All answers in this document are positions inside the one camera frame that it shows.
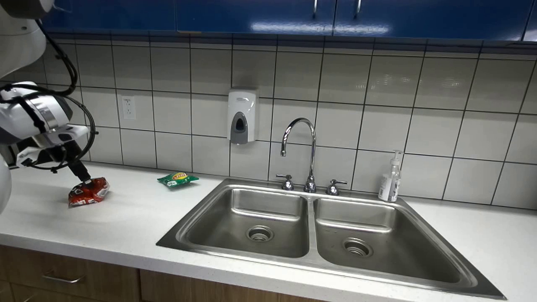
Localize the white wall power outlet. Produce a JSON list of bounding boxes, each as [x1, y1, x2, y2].
[[119, 95, 138, 123]]

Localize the chrome gooseneck faucet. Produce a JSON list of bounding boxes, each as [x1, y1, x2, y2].
[[279, 116, 319, 195]]

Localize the silver drawer handle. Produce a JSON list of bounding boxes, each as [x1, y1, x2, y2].
[[41, 273, 84, 288]]

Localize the clear dish soap bottle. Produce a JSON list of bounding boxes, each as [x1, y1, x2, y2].
[[378, 148, 405, 204]]

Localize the wooden lower cabinet door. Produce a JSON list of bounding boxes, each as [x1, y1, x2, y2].
[[140, 269, 321, 302]]

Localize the chrome faucet handle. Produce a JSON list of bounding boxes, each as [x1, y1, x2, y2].
[[324, 179, 349, 197], [276, 174, 297, 192]]

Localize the green snack pack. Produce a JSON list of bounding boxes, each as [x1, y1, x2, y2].
[[156, 170, 202, 192]]

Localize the stainless steel double sink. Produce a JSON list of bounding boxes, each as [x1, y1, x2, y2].
[[155, 180, 507, 301]]

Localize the blue upper cabinets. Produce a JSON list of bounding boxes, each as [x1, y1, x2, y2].
[[41, 0, 537, 46]]

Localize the wooden drawer front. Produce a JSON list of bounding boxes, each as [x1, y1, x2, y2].
[[0, 244, 141, 302]]

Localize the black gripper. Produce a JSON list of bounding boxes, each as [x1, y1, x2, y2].
[[51, 140, 94, 185]]

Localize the orange snack pack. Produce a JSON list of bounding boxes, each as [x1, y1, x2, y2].
[[67, 177, 111, 209]]

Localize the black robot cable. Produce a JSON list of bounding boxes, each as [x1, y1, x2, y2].
[[22, 19, 101, 175]]

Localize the white wall soap dispenser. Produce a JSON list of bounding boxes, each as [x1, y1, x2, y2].
[[227, 90, 260, 147]]

